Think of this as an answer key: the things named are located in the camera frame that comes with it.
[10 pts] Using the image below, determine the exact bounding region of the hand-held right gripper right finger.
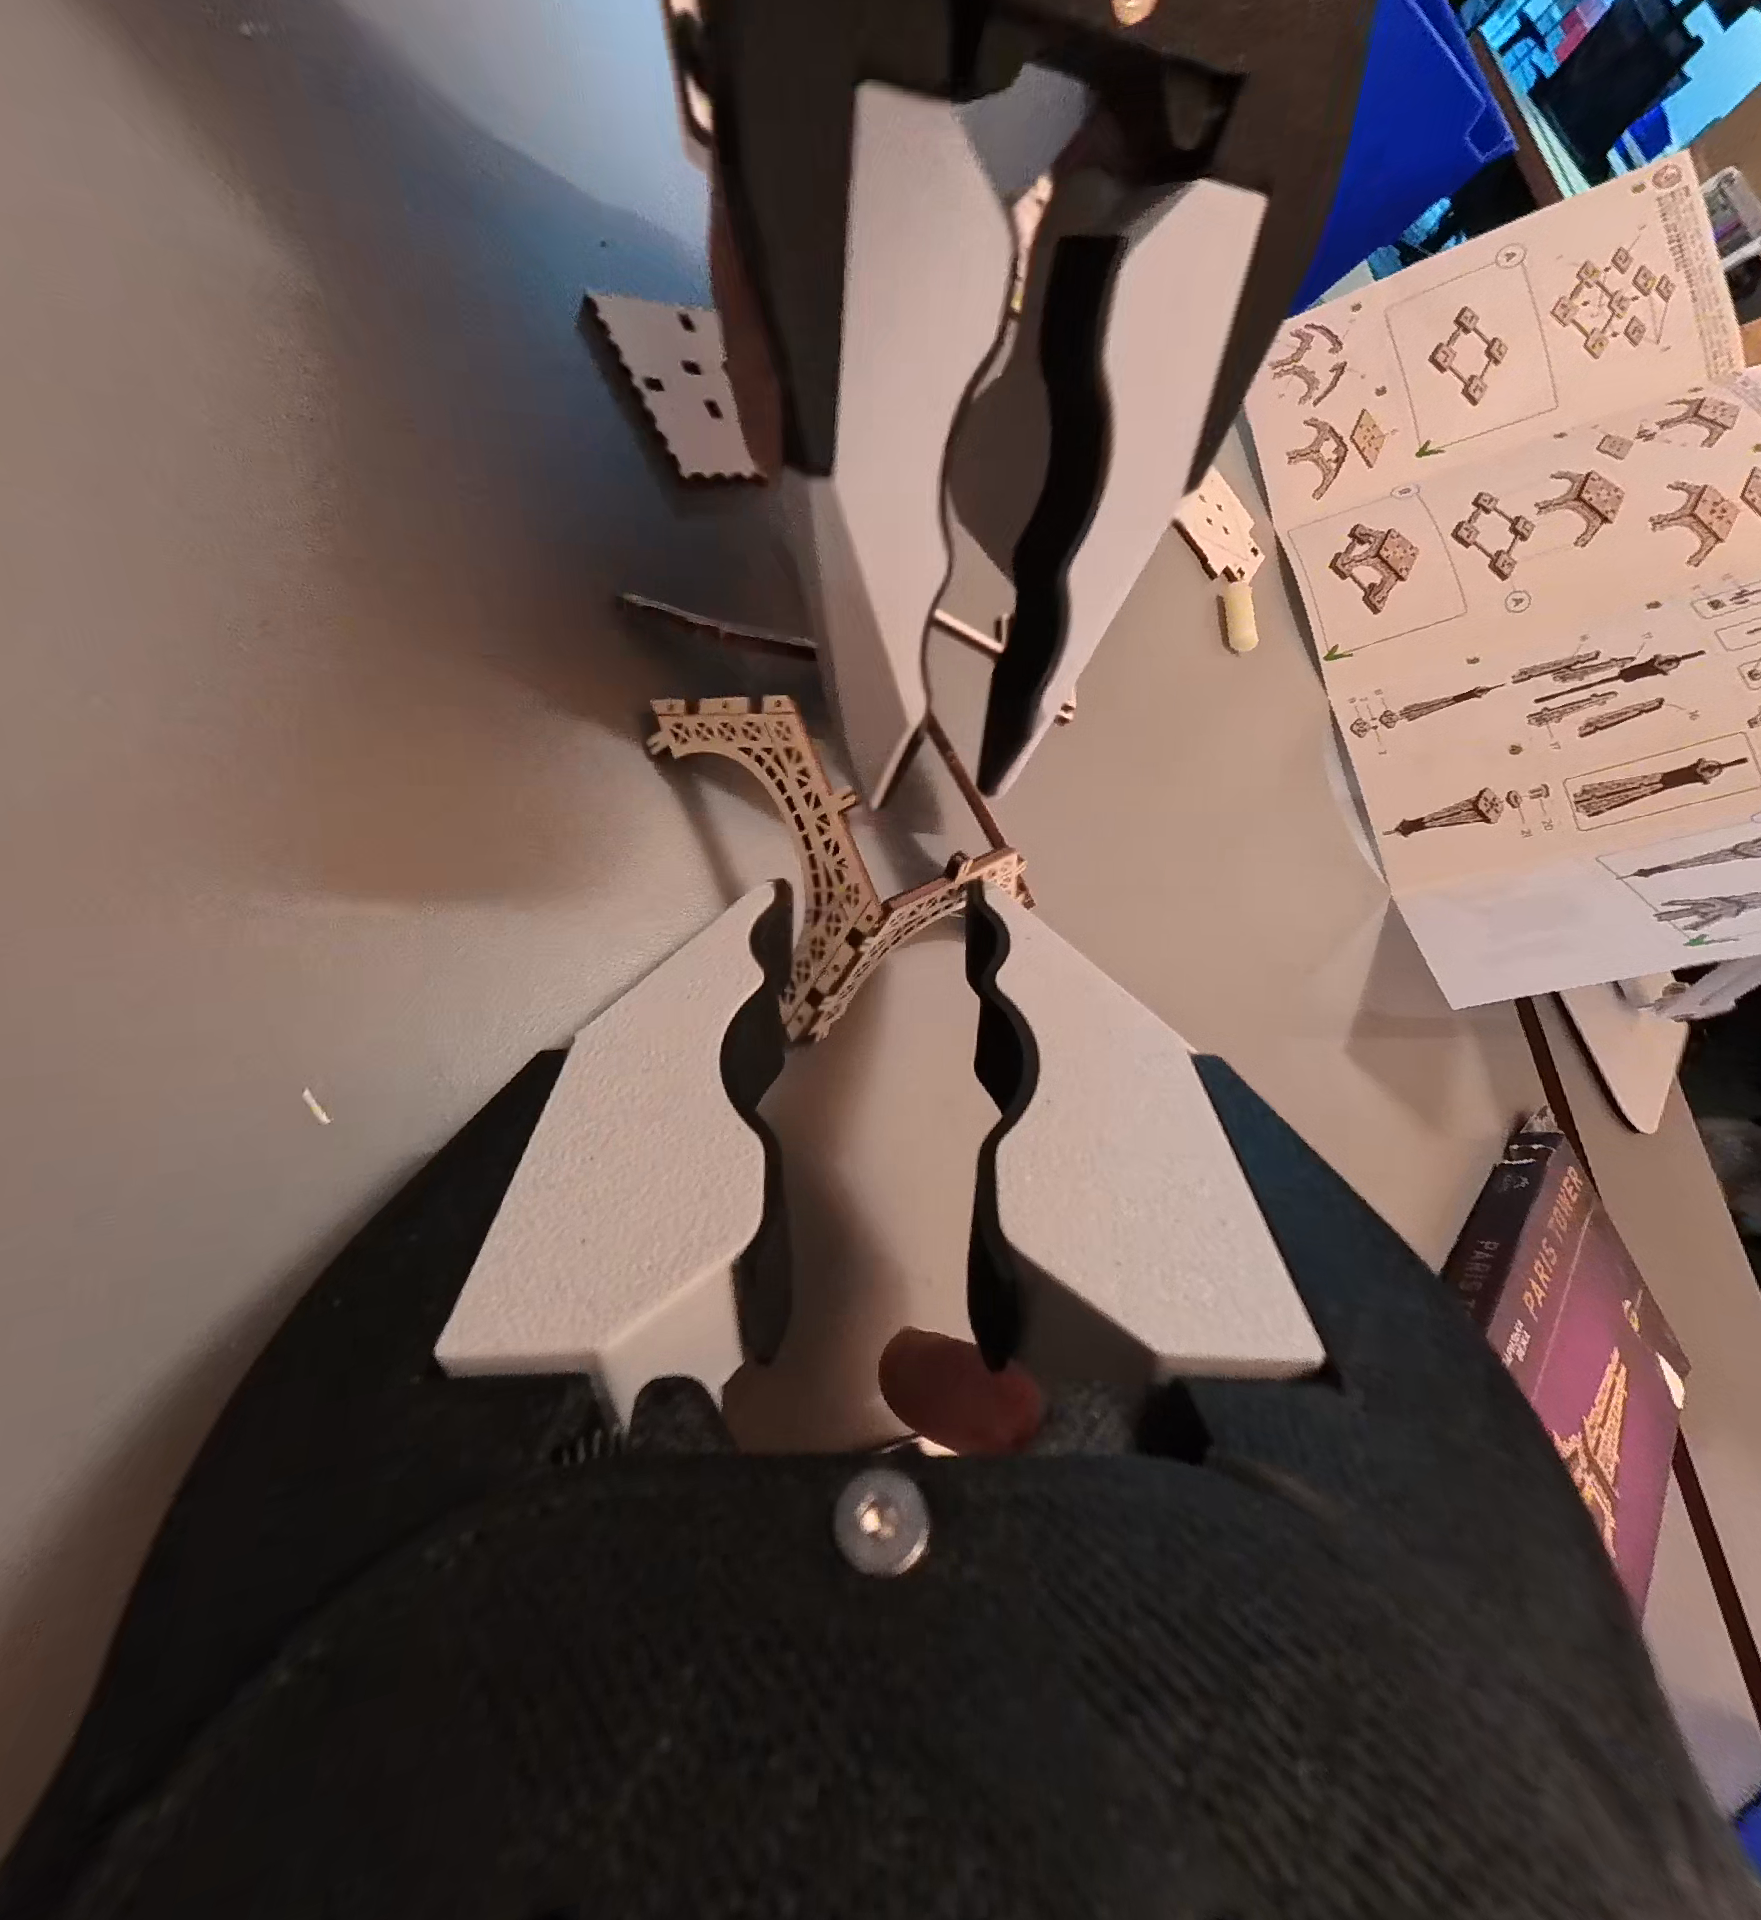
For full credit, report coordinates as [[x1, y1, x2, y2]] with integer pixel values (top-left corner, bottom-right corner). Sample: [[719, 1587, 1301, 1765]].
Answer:
[[964, 882, 1331, 1385]]

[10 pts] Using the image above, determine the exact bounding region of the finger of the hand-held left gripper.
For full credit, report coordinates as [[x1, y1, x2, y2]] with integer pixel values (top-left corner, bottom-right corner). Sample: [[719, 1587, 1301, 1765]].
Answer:
[[811, 68, 1095, 814], [975, 184, 1273, 799]]

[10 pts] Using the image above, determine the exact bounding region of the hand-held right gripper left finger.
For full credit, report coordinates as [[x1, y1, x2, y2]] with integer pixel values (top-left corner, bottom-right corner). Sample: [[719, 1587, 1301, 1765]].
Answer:
[[431, 882, 798, 1415]]

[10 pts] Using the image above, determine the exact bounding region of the wooden arch frame assembly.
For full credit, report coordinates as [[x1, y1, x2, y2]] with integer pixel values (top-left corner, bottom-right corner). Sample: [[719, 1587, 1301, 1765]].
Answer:
[[615, 589, 1037, 982]]

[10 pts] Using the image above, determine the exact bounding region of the grey desk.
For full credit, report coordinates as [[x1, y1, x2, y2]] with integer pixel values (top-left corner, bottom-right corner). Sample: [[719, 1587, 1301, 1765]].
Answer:
[[0, 0, 1761, 1920]]

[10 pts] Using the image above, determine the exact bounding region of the person's right hand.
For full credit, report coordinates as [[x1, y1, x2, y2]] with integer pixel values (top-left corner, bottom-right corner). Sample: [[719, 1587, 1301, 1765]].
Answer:
[[879, 1322, 1050, 1458]]

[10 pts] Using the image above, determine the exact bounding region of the serrated square wooden plate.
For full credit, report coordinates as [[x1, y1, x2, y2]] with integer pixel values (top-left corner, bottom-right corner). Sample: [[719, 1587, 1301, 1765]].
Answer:
[[576, 289, 772, 487]]

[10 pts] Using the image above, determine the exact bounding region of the cross-shaped wooden plate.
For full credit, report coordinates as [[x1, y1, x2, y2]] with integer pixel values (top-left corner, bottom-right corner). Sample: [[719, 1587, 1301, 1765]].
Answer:
[[1170, 467, 1270, 582]]

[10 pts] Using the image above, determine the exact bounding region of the plain blue plastic bin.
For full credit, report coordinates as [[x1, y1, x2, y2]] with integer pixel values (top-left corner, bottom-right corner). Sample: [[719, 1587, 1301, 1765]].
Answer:
[[1288, 0, 1514, 321]]

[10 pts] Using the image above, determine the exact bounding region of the folded paper instruction sheet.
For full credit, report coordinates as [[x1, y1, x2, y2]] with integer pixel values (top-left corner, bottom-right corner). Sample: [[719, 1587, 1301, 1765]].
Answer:
[[1243, 145, 1761, 1011]]

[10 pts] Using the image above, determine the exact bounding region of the dark purple puzzle box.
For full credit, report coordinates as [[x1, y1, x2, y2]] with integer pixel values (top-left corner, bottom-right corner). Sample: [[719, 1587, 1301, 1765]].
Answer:
[[1438, 1107, 1696, 1625]]

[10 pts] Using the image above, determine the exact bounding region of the wooden four-square connector frame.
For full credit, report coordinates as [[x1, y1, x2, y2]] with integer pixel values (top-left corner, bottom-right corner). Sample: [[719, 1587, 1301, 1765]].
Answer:
[[930, 601, 1080, 727]]

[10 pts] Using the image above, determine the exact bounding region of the white plastic bracket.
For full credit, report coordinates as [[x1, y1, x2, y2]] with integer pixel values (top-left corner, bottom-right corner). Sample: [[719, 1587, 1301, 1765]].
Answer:
[[1611, 961, 1761, 1027]]

